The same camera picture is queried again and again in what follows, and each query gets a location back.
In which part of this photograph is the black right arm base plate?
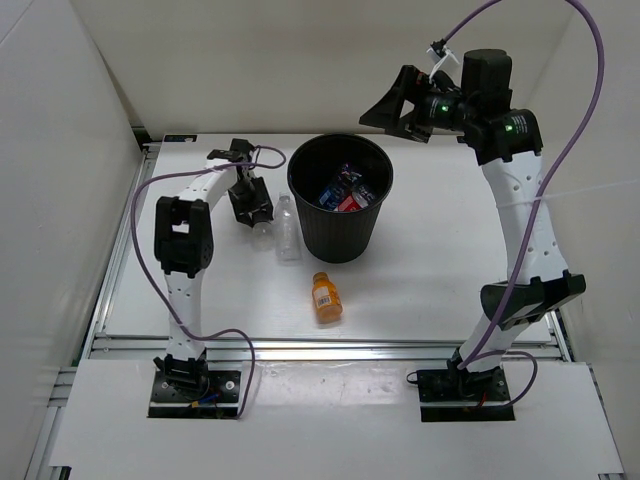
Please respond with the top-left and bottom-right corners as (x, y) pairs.
(406, 366), (515, 423)

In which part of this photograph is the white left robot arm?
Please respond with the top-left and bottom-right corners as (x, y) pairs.
(154, 139), (273, 400)

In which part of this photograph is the clear bottle red cap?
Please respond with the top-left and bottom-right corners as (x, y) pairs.
(335, 184), (377, 212)

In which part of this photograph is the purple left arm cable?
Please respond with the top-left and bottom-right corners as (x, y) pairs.
(130, 144), (288, 419)

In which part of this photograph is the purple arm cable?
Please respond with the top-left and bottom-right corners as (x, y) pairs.
(427, 0), (604, 407)
(130, 144), (288, 419)

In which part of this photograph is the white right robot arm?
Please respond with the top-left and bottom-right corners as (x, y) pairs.
(359, 49), (586, 400)

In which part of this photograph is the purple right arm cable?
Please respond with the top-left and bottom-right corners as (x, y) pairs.
(427, 0), (604, 407)

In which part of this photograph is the clear bottle blue label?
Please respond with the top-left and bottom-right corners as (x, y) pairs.
(317, 162), (362, 211)

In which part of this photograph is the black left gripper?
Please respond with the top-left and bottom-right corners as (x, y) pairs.
(226, 176), (272, 227)

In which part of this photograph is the clear bottle black label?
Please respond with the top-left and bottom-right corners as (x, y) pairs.
(251, 222), (274, 252)

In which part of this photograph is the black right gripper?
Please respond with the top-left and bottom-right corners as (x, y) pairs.
(359, 66), (478, 144)

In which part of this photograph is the orange juice bottle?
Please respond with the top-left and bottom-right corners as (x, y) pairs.
(312, 272), (343, 324)

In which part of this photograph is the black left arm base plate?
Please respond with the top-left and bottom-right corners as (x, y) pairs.
(147, 370), (242, 420)

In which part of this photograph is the clear plastic bottle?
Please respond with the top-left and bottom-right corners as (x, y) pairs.
(274, 192), (301, 262)

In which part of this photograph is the black plastic waste bin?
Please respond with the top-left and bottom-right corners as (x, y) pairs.
(287, 134), (393, 264)

